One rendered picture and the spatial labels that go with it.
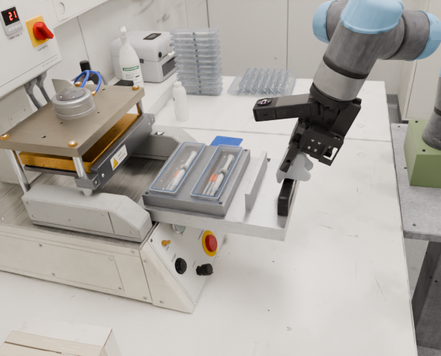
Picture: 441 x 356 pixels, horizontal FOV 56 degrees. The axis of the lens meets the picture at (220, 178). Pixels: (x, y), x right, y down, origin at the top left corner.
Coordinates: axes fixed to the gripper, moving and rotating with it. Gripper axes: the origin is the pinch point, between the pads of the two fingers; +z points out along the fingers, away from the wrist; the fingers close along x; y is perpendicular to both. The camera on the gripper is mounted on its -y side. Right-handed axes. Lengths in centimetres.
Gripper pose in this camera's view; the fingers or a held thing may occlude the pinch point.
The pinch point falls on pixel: (278, 175)
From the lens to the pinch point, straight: 81.0
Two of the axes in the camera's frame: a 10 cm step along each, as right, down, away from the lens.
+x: 2.9, -5.7, 7.7
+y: 9.2, 3.9, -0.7
